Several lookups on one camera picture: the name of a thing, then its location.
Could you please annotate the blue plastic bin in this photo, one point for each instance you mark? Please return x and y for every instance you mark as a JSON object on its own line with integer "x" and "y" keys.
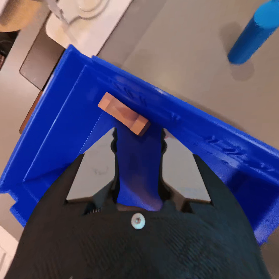
{"x": 65, "y": 130}

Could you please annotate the blue cylinder block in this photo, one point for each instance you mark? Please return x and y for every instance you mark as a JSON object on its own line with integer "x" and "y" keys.
{"x": 250, "y": 37}

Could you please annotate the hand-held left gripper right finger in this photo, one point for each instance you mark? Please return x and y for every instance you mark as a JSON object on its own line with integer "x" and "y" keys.
{"x": 183, "y": 174}

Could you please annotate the wooden arch block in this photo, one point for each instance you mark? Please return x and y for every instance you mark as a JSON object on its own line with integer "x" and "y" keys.
{"x": 122, "y": 113}

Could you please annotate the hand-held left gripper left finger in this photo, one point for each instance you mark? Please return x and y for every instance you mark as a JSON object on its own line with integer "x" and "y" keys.
{"x": 93, "y": 170}

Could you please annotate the white document stand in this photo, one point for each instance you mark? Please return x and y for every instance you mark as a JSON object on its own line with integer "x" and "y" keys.
{"x": 91, "y": 32}

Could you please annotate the wooden backing board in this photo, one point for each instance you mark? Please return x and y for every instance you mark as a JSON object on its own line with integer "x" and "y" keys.
{"x": 19, "y": 19}

